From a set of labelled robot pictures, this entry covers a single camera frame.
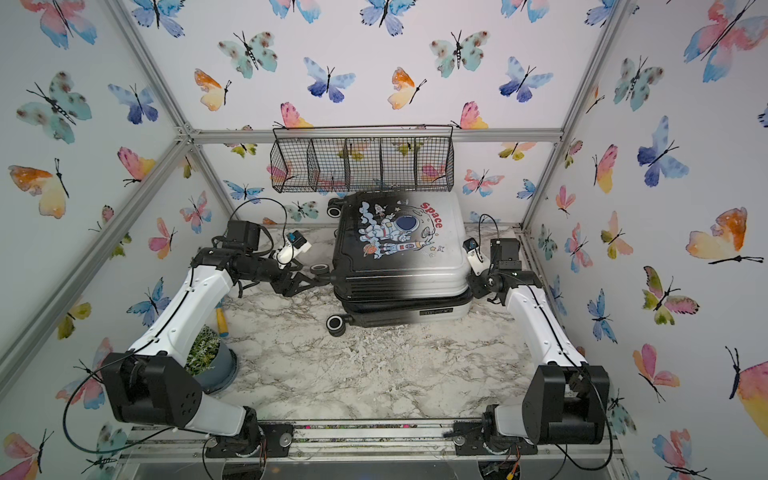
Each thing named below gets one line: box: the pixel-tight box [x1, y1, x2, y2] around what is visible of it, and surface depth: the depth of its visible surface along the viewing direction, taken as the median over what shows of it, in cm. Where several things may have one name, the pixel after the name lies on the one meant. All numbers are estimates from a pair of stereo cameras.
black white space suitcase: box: [311, 191, 474, 336], surface depth 86 cm
